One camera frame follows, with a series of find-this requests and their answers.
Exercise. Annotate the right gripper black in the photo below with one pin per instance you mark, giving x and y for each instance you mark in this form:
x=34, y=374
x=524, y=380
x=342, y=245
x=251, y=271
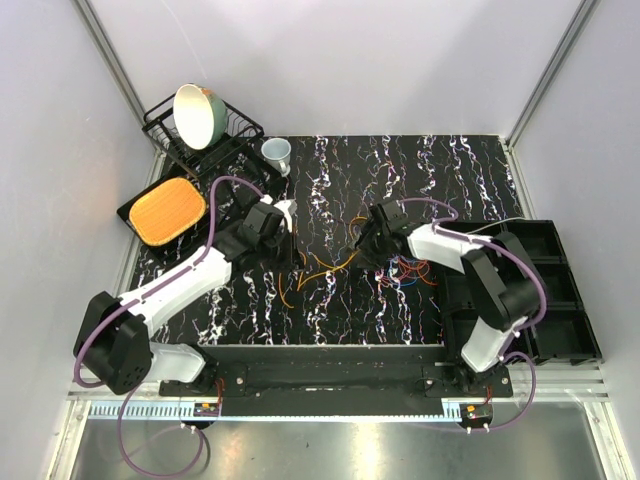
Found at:
x=371, y=259

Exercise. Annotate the cream and green bowl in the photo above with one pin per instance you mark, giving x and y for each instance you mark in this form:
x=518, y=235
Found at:
x=200, y=116

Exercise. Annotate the orange woven mat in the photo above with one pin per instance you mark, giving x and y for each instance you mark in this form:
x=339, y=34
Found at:
x=167, y=211

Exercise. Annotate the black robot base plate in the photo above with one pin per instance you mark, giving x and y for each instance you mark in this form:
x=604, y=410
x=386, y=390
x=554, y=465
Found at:
x=329, y=382

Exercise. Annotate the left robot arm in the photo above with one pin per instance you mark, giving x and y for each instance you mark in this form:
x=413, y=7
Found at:
x=114, y=347

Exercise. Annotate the black wire dish rack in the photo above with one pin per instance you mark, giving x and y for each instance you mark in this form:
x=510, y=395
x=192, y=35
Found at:
x=234, y=153

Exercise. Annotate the black flat tray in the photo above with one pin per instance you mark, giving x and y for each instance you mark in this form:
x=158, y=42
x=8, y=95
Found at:
x=175, y=250

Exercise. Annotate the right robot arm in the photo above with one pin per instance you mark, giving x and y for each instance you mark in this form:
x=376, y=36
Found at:
x=507, y=291

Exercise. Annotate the light blue cup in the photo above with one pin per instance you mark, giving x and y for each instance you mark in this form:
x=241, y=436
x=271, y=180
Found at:
x=277, y=153

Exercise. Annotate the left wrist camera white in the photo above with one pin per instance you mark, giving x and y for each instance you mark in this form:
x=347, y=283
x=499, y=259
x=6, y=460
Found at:
x=287, y=206

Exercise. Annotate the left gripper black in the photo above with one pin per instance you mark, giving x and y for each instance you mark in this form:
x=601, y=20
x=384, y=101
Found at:
x=291, y=260

